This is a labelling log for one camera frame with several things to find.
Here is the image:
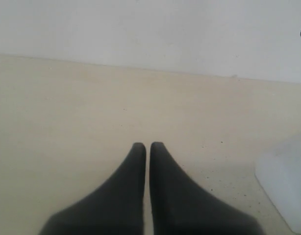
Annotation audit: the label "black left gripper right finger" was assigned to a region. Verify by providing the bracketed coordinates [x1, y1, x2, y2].
[150, 142, 263, 235]

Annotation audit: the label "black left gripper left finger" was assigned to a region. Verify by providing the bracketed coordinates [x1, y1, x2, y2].
[40, 142, 146, 235]

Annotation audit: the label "white mannequin head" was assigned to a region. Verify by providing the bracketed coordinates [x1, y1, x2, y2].
[255, 132, 301, 234]

